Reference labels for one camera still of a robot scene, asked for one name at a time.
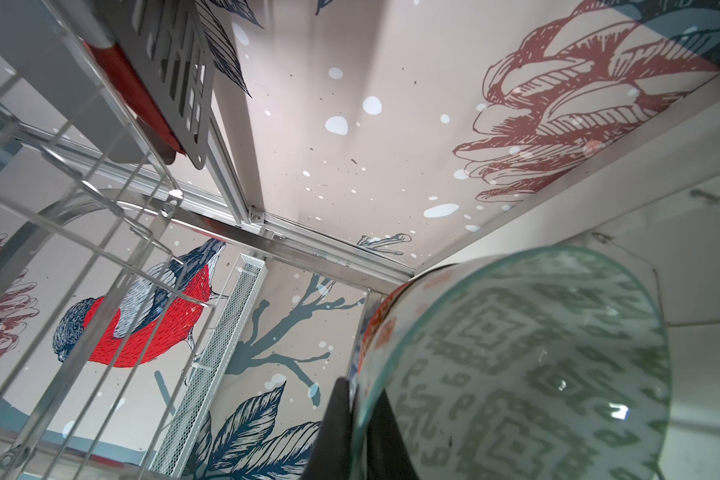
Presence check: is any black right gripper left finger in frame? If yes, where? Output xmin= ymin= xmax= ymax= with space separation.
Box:
xmin=300 ymin=377 xmax=351 ymax=480

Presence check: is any white mesh wall shelf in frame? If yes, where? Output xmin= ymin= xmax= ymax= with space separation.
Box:
xmin=148 ymin=254 xmax=267 ymax=477

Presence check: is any red cassava chips bag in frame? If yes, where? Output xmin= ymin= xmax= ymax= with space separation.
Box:
xmin=86 ymin=44 xmax=185 ymax=164

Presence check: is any dark red pattern bowl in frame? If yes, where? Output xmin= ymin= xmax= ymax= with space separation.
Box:
xmin=347 ymin=282 xmax=409 ymax=383

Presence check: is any green pattern bowl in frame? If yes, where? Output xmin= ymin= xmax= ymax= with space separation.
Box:
xmin=350 ymin=245 xmax=672 ymax=479

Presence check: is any aluminium horizontal frame bar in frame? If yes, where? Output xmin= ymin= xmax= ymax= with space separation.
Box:
xmin=18 ymin=122 xmax=415 ymax=294

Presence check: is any steel two-tier dish rack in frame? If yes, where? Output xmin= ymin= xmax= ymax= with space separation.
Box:
xmin=0 ymin=0 xmax=720 ymax=480

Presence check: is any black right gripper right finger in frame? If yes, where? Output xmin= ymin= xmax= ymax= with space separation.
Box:
xmin=366 ymin=391 xmax=419 ymax=480

